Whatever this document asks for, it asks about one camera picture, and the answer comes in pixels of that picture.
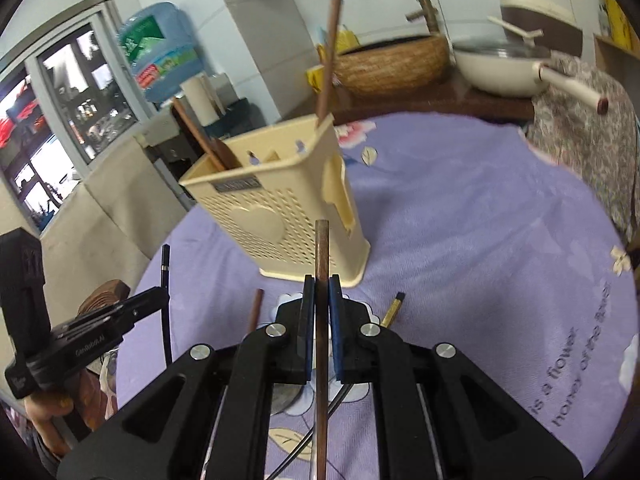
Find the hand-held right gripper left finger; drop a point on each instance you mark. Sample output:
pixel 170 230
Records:
pixel 307 330

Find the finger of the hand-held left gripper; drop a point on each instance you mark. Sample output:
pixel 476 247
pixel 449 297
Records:
pixel 147 302

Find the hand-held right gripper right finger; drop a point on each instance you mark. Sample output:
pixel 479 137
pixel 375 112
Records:
pixel 335 330

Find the black chopstick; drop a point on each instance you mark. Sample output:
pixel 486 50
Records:
pixel 165 310

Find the brown wooden chopstick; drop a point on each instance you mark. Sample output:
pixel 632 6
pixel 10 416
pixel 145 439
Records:
pixel 322 410
pixel 256 310
pixel 330 55

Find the cream plastic utensil holder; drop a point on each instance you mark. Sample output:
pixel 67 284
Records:
pixel 260 215

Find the person's left hand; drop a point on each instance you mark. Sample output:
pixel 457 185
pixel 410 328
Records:
pixel 75 405

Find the purple floral tablecloth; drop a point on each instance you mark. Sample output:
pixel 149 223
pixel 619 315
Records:
pixel 475 240

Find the paper towel roll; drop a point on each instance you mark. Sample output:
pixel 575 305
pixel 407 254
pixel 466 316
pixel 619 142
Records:
pixel 200 100

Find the sliding glass window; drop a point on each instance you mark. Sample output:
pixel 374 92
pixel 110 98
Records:
pixel 60 110

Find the blue water bottle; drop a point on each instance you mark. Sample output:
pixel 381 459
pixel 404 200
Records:
pixel 160 55

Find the dark wooden counter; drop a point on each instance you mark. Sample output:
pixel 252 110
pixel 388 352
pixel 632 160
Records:
pixel 450 102

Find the wicker basket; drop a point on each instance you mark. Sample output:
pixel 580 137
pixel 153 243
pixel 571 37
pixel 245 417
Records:
pixel 395 67

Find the cream pan with lid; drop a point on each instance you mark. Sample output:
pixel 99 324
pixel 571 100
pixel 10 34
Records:
pixel 495 72

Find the floral cloth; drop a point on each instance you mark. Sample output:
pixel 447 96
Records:
pixel 590 125

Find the bamboo style faucet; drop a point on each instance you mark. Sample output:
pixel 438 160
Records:
pixel 425 12

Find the white rice paddle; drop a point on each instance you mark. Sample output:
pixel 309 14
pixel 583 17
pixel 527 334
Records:
pixel 515 27

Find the brown and cream rice cooker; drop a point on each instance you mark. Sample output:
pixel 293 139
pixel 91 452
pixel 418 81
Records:
pixel 545 20

